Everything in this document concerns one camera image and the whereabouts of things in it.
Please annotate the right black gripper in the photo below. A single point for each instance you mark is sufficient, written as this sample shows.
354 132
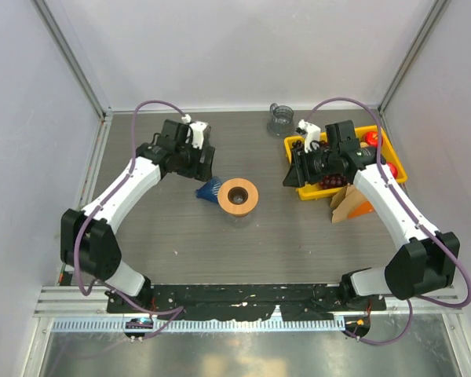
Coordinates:
297 176

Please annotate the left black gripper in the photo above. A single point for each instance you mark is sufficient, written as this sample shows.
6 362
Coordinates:
200 171

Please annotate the blue glass dripper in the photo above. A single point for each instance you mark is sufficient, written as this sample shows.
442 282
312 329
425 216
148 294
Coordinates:
209 191

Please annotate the wooden dripper ring holder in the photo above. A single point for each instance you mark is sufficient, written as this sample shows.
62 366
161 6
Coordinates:
238 197

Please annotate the glass carafe with wood band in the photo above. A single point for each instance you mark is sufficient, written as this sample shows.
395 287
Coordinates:
239 221

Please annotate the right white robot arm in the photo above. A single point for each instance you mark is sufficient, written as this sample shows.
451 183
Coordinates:
424 256

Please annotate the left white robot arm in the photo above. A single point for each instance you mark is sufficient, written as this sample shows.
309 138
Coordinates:
88 236

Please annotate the brown paper filter stack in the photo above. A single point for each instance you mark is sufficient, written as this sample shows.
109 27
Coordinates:
344 201

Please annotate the orange filter holder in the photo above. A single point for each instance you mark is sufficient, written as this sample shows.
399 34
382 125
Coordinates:
361 209

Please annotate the dark grape bunch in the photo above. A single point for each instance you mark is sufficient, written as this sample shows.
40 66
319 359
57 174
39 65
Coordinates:
298 146

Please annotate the red grape bunch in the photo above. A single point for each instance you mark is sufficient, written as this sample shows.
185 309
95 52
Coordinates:
333 181

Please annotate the grey plastic measuring cup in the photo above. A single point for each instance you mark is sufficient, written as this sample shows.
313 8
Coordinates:
281 121

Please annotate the red apple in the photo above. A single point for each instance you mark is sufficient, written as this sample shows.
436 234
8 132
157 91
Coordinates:
392 169
371 138

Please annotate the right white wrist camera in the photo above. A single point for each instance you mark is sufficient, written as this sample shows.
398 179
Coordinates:
310 132

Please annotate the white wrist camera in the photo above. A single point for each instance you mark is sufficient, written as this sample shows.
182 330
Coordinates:
198 133
310 132

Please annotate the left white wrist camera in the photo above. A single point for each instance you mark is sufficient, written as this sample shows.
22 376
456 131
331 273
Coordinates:
198 133

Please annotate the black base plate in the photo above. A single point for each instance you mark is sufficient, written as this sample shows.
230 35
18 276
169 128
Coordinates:
252 302

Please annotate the white slotted cable duct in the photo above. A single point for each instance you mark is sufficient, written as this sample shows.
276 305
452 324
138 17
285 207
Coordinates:
133 324

